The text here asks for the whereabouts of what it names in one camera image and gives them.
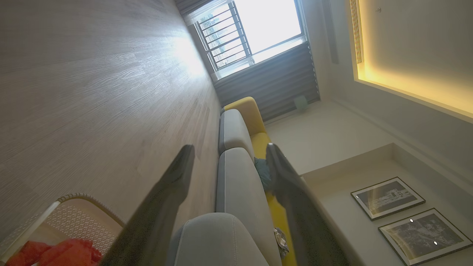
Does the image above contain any grey and yellow sofa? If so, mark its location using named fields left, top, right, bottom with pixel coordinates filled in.
left=166, top=97, right=355, bottom=266

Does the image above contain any patterned grey cloth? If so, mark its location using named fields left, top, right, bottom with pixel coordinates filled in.
left=273, top=227, right=289, bottom=259

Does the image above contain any bright window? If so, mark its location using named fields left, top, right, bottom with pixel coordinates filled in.
left=184, top=0, right=307, bottom=80

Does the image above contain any teal cushion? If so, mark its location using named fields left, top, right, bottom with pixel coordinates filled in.
left=254, top=157, right=272, bottom=192

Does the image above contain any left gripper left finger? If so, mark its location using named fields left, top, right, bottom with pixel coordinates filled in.
left=100, top=145, right=195, bottom=266

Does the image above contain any grey pleated window blind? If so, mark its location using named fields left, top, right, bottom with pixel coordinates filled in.
left=214, top=41, right=320, bottom=122

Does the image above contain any red cloth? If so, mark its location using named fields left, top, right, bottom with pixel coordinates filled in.
left=6, top=238, right=103, bottom=266

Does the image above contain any grey metal window railing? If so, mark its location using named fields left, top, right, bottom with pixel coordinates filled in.
left=194, top=2, right=252, bottom=71

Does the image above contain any black framed monochrome picture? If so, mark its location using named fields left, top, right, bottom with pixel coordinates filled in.
left=350, top=177, right=426, bottom=221
left=378, top=208, right=473, bottom=266

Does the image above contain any slatted ceiling air vent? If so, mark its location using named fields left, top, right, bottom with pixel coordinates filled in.
left=349, top=0, right=364, bottom=65

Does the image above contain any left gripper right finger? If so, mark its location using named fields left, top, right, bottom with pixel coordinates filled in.
left=266, top=143, right=350, bottom=266

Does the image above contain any cream perforated laundry basket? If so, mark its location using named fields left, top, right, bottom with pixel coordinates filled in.
left=0, top=193, right=125, bottom=266

